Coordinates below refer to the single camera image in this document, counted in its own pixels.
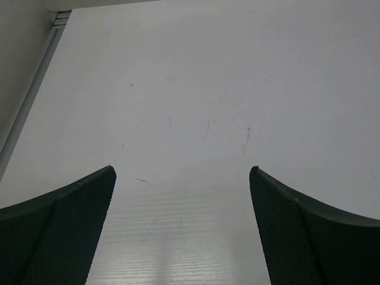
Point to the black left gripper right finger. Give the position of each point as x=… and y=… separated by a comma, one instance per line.
x=306, y=241

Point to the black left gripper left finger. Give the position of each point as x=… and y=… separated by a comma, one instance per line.
x=52, y=238

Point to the aluminium table edge rail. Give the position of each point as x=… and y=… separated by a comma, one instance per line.
x=45, y=57

